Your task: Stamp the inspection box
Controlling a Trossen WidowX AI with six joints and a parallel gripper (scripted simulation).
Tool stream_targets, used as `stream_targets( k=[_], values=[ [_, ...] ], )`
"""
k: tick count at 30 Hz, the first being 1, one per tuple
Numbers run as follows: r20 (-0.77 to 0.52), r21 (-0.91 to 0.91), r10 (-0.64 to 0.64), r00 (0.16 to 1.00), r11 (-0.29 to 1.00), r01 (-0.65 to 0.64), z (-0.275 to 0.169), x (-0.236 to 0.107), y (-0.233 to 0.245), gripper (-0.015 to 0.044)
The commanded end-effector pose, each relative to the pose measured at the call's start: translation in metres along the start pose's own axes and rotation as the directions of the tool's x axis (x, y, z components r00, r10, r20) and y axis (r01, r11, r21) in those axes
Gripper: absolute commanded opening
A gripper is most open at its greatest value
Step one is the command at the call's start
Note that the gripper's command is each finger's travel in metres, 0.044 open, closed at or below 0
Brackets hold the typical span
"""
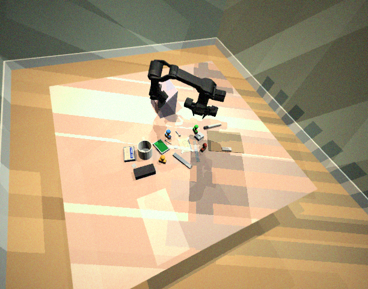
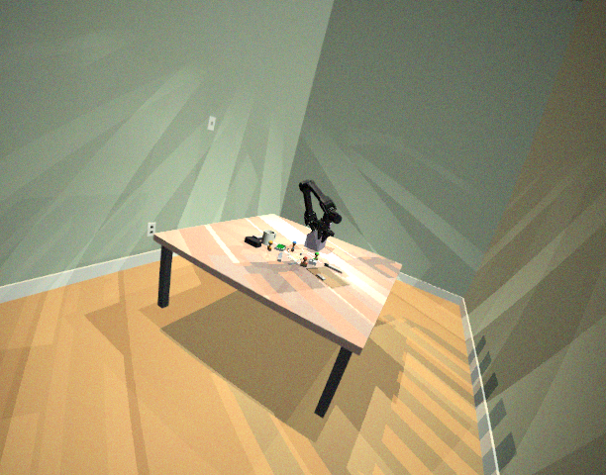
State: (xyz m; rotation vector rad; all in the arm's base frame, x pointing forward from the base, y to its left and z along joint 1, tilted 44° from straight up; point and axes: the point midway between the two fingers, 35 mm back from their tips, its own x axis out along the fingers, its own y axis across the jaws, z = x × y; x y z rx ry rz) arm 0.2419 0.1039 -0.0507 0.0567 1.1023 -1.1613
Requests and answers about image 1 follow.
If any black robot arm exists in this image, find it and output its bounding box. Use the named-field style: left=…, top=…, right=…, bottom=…
left=147, top=60, right=226, bottom=116

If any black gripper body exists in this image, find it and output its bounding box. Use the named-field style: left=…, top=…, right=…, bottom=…
left=184, top=97, right=218, bottom=117

